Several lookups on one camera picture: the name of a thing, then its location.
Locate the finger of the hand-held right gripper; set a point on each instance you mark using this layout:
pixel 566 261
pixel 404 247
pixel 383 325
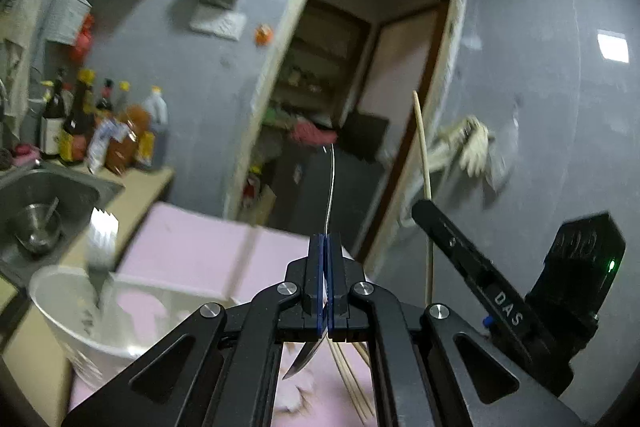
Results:
pixel 460 252

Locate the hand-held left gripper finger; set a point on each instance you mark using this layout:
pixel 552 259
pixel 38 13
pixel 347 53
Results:
pixel 331 287
pixel 322 287

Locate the white plastic utensil basket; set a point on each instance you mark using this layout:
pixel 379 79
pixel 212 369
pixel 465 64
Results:
pixel 75 307

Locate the black cabinet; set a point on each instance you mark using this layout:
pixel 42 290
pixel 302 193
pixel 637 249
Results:
pixel 300 187

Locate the empty clear plastic bag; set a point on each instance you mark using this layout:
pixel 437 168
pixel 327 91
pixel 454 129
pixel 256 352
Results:
pixel 500 157

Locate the beige rubber gloves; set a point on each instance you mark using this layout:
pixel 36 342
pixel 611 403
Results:
pixel 475 147

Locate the pink floral tablecloth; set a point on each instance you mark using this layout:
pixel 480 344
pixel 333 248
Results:
pixel 200 247

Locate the black chair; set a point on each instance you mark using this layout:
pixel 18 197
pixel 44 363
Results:
pixel 367 134

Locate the pink cloth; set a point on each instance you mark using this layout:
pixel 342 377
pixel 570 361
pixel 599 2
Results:
pixel 312 134

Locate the metal fork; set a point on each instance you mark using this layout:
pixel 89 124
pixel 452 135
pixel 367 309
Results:
pixel 102 247
pixel 109 242

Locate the wooden shelf unit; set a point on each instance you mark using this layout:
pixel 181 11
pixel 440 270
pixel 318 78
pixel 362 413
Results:
pixel 320 57

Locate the white oil jug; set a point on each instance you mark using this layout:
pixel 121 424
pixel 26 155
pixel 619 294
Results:
pixel 156 122

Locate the brown spice packet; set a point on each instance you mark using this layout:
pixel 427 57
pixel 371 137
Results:
pixel 127 137

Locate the blue white packet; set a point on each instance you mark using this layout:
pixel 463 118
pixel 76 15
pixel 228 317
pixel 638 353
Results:
pixel 102 144

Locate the stainless steel sink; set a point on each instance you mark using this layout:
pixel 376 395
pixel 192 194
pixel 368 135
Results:
pixel 65 197

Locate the clear bottle yellow cap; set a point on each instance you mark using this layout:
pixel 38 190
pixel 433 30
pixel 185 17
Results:
pixel 123 97

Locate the small metal spoon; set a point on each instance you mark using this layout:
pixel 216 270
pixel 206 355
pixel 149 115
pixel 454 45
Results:
pixel 47 217

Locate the red cap sauce bottle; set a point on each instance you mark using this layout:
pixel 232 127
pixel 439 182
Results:
pixel 104 99

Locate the tall soy sauce bottle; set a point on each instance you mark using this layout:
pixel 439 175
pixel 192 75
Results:
pixel 77 122

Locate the metal bowl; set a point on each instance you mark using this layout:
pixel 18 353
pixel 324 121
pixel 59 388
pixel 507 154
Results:
pixel 30 232

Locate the dark bottle white label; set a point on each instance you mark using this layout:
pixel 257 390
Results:
pixel 52 127

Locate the pink soap dish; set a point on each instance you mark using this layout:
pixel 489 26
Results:
pixel 25 155

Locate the red plastic bag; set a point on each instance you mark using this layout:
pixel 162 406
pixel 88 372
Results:
pixel 84 39

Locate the beige dish rag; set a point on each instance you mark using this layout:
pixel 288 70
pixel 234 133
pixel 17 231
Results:
pixel 11 77

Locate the wooden door frame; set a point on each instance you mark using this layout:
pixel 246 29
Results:
pixel 452 37

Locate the orange wall hook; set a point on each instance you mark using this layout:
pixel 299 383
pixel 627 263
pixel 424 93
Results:
pixel 263 34

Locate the white wall socket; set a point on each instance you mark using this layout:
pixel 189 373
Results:
pixel 217 22

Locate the white wall holder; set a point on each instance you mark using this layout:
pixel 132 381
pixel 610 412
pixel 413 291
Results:
pixel 65 14

